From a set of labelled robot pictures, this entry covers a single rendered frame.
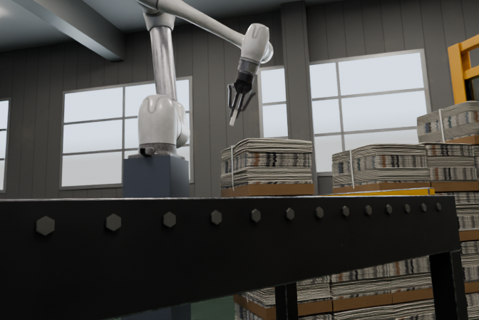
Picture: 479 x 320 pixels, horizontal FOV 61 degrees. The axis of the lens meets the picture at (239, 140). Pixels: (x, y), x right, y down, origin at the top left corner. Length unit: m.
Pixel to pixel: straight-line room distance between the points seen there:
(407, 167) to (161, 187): 1.11
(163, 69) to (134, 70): 3.95
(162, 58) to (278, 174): 0.78
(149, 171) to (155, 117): 0.22
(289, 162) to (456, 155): 0.91
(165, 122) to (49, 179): 4.74
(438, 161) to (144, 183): 1.36
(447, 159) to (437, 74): 3.11
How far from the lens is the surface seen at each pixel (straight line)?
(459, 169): 2.23
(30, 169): 6.54
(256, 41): 1.75
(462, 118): 2.40
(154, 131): 1.66
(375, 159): 1.93
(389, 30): 5.36
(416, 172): 2.05
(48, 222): 0.42
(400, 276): 1.98
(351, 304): 1.83
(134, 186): 1.65
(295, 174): 1.68
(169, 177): 1.59
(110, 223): 0.44
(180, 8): 1.90
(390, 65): 5.18
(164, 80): 1.95
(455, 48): 3.22
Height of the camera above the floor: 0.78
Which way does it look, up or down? 10 degrees up
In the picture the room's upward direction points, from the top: 2 degrees counter-clockwise
